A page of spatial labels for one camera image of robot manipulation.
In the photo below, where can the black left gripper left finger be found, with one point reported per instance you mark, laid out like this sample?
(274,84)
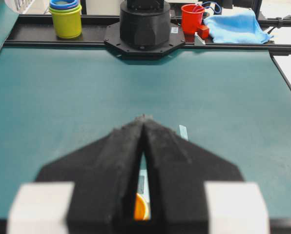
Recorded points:
(83,191)

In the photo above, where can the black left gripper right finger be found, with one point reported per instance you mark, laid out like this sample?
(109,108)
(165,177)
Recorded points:
(198,191)

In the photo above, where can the orange plastic cup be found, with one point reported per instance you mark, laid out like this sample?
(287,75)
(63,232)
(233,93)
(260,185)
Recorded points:
(141,211)

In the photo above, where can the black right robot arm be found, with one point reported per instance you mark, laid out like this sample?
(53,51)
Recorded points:
(144,23)

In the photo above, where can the red plastic cup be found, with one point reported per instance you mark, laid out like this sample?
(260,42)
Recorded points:
(192,15)

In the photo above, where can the tape strip on table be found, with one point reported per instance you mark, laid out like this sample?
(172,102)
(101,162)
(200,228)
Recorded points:
(183,132)

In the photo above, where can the small red block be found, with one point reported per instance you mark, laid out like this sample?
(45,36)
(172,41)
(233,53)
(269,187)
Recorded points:
(203,31)

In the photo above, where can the blue cloth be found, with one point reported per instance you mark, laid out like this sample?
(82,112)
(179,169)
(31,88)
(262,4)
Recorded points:
(241,28)

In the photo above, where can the green stacked cups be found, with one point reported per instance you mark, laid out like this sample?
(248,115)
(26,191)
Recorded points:
(66,17)

